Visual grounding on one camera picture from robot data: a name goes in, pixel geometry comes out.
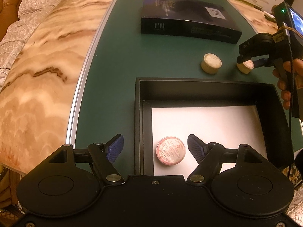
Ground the open black box base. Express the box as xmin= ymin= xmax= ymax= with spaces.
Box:
xmin=135 ymin=78 xmax=294 ymax=176

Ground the black remote control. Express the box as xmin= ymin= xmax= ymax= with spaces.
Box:
xmin=263 ymin=11 xmax=276 ymax=23

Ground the cream round tin pink label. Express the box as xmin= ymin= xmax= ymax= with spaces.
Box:
xmin=237 ymin=60 xmax=254 ymax=74

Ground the person's right hand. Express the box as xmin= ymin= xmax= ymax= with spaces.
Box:
xmin=272 ymin=58 xmax=303 ymax=110

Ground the green desk mat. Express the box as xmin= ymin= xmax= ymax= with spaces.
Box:
xmin=66 ymin=0 xmax=277 ymax=152

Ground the dark blue box lid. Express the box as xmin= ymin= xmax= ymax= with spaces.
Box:
xmin=141 ymin=0 xmax=242 ymax=44

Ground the white lace sofa cover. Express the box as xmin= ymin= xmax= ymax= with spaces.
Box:
xmin=1 ymin=0 xmax=62 ymax=87

